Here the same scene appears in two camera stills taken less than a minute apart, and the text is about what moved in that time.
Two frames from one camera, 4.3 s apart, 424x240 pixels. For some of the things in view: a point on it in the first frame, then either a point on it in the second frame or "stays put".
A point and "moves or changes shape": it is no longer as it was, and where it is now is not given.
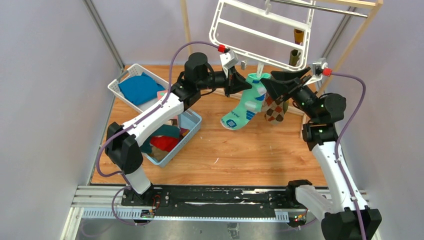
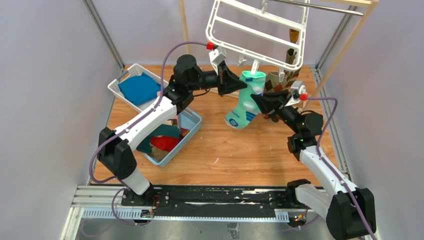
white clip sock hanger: (301, 25) moves or changes shape
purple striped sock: (184, 132) stays put
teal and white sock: (252, 102) stays put
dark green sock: (164, 130) stays put
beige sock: (166, 143) stays put
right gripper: (277, 87) to (268, 103)
